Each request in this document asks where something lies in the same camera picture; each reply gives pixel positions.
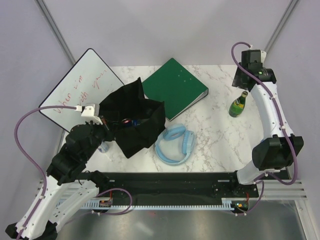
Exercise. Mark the water bottle blue label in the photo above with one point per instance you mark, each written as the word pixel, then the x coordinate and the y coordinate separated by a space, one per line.
pixel 137 122

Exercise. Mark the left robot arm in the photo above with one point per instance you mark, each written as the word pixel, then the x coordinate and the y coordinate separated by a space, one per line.
pixel 45 217

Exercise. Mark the corner frame post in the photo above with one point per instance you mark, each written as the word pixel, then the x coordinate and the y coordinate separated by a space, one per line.
pixel 56 31
pixel 277 31

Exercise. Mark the right corner frame post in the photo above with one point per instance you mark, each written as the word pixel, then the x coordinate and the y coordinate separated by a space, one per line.
pixel 277 31

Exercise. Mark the left corner frame post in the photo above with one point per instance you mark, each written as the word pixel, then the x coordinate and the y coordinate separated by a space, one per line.
pixel 56 31

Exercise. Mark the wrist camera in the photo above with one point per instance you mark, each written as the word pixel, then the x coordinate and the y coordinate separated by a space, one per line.
pixel 263 53
pixel 90 113

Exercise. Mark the black canvas bag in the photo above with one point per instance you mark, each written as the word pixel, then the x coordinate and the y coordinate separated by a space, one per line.
pixel 129 102

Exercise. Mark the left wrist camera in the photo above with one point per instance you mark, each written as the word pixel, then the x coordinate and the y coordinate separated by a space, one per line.
pixel 90 113

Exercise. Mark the green glass bottle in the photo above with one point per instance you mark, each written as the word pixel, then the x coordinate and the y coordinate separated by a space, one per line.
pixel 238 105

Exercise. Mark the blue silver energy drink can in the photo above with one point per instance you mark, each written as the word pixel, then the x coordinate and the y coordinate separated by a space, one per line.
pixel 127 122

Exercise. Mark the white whiteboard red writing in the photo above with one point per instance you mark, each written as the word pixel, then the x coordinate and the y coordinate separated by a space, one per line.
pixel 90 80

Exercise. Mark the white cable duct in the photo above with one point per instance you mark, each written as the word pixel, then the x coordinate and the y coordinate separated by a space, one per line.
pixel 95 204

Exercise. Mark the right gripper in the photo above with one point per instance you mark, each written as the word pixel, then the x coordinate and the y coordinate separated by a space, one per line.
pixel 236 81

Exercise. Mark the light blue headphones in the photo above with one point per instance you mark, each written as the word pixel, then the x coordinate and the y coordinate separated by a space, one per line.
pixel 175 144

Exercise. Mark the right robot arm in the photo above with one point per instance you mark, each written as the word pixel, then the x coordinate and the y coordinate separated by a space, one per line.
pixel 279 147

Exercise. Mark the green ring binder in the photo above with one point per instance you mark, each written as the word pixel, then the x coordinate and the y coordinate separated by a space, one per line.
pixel 176 87

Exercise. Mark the water bottle near left arm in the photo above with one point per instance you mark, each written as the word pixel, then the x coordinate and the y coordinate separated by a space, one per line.
pixel 104 147

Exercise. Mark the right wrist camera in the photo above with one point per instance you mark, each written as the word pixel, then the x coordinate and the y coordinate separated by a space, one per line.
pixel 263 53

